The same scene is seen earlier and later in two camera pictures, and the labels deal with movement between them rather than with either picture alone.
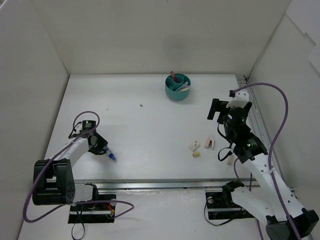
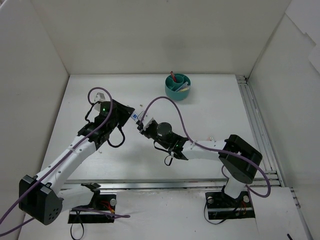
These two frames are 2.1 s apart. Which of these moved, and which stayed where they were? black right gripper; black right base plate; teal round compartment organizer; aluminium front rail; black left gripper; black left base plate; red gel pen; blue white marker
Moved: blue white marker; black right gripper; black left gripper
Stayed: black right base plate; black left base plate; teal round compartment organizer; red gel pen; aluminium front rail
